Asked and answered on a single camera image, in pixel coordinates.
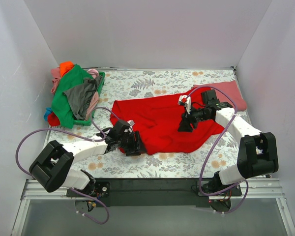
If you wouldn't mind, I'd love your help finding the red t-shirt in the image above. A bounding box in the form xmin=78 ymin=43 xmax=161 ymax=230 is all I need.
xmin=110 ymin=94 xmax=224 ymax=155

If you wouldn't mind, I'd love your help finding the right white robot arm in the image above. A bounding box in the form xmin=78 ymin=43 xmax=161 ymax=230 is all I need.
xmin=178 ymin=89 xmax=279 ymax=196

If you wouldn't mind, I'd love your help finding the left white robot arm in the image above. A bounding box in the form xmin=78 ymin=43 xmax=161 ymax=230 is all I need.
xmin=29 ymin=120 xmax=147 ymax=197

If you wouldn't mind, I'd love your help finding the folded pink t-shirt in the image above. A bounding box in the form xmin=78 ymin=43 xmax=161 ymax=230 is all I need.
xmin=191 ymin=81 xmax=247 ymax=111

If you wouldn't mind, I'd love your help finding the floral patterned table mat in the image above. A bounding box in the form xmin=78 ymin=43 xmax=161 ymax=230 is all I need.
xmin=46 ymin=69 xmax=238 ymax=178

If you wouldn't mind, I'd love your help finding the grey t-shirt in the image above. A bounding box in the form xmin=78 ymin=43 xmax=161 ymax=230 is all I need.
xmin=63 ymin=75 xmax=104 ymax=120

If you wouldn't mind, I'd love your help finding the green t-shirt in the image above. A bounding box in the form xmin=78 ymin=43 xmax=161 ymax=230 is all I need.
xmin=51 ymin=64 xmax=102 ymax=128

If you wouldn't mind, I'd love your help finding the red garment in pile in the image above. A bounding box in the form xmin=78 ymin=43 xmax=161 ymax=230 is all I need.
xmin=47 ymin=113 xmax=60 ymax=127

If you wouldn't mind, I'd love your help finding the blue t-shirt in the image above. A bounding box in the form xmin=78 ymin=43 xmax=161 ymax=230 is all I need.
xmin=44 ymin=107 xmax=54 ymax=121

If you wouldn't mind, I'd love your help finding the orange t-shirt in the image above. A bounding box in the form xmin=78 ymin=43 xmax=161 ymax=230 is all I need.
xmin=59 ymin=61 xmax=74 ymax=77

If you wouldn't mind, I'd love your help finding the pink t-shirt in pile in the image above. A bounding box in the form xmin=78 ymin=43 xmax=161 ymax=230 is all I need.
xmin=51 ymin=67 xmax=62 ymax=95

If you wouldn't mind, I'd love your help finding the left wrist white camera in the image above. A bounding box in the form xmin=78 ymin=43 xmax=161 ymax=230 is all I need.
xmin=127 ymin=120 xmax=135 ymax=132

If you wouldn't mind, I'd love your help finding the wrist white camera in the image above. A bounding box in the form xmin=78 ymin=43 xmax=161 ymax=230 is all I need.
xmin=127 ymin=120 xmax=135 ymax=132
xmin=178 ymin=95 xmax=191 ymax=114

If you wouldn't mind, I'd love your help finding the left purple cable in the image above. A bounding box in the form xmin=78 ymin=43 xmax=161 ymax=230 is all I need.
xmin=15 ymin=106 xmax=118 ymax=225

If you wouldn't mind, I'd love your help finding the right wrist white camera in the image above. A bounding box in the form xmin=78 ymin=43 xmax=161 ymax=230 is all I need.
xmin=178 ymin=95 xmax=191 ymax=114

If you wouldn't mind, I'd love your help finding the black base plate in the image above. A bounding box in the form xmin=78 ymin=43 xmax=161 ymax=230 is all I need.
xmin=66 ymin=177 xmax=242 ymax=208

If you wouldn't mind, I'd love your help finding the aluminium frame rail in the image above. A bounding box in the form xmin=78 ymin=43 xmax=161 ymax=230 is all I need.
xmin=21 ymin=178 xmax=285 ymax=200

